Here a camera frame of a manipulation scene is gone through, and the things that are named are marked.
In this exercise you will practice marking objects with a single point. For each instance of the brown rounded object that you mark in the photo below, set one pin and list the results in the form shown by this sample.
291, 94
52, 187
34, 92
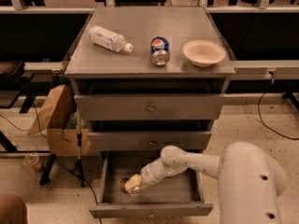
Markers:
12, 210

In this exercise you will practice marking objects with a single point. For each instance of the clear plastic cup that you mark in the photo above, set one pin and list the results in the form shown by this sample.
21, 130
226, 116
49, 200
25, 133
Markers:
33, 160

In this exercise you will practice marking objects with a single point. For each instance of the brown cardboard box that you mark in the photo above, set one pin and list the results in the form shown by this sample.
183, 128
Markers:
53, 118

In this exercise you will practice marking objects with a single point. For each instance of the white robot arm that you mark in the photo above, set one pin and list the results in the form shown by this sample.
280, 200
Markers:
249, 180

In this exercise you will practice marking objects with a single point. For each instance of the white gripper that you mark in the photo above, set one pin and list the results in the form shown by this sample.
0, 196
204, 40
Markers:
147, 174

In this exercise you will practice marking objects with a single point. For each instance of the grey drawer cabinet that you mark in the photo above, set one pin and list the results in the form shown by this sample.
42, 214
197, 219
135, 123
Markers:
95, 70

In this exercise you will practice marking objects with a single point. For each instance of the blue pepsi can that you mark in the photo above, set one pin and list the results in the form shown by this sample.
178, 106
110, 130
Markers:
160, 51

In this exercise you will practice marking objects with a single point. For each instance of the grey top drawer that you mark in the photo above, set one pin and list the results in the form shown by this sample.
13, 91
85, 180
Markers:
149, 106

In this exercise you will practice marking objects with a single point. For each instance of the clear plastic water bottle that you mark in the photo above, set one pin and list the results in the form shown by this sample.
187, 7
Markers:
109, 40

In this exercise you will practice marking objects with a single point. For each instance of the grey middle drawer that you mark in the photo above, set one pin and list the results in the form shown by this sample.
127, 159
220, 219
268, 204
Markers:
117, 141

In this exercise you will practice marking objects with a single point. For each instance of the white paper bowl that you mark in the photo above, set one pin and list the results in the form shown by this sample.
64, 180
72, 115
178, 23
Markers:
203, 53

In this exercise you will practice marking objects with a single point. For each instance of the grey open bottom drawer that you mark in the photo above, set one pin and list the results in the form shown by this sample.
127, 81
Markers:
175, 196

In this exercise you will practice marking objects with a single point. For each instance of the black tripod stand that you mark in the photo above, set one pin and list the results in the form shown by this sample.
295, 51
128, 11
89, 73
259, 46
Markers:
79, 145

